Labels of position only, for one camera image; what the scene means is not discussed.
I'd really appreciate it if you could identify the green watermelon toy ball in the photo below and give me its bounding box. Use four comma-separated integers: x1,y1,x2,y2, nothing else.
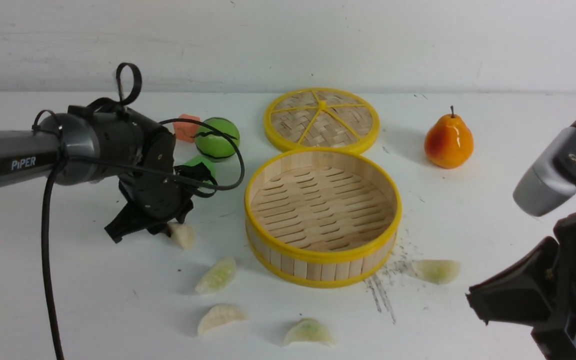
194,117,241,162

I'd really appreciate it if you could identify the cream white dumpling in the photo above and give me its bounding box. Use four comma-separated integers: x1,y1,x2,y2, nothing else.
197,303,249,337

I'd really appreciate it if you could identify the green toy cube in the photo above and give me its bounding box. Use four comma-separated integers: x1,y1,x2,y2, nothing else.
183,155,217,178

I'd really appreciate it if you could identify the orange toy pear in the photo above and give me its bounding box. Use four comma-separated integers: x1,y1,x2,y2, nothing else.
423,105,474,169

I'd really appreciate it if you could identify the pale green-tinted dumpling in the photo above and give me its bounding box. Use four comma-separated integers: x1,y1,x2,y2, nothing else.
410,259,461,285

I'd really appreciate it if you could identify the bamboo steamer tray yellow rim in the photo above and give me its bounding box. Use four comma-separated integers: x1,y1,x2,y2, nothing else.
244,148,403,289

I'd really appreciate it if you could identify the pale green dumpling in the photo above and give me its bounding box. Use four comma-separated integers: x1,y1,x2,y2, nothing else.
195,256,237,296

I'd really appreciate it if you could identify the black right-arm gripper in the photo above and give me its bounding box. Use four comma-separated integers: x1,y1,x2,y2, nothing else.
466,213,576,360

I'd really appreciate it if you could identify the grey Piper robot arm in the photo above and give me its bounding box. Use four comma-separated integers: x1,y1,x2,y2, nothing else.
0,105,194,243

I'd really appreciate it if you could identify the orange toy cube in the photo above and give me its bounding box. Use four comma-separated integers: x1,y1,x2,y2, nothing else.
173,113,201,143

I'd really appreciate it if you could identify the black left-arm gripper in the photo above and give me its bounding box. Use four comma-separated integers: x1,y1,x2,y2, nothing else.
68,105,194,244

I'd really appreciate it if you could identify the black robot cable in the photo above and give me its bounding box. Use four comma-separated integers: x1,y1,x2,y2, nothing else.
32,62,246,360

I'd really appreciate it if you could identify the green-filled translucent dumpling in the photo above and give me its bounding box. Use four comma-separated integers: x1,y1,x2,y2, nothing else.
283,317,336,346

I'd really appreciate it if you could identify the woven bamboo steamer lid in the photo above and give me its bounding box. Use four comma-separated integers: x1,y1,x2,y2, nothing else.
262,88,381,154

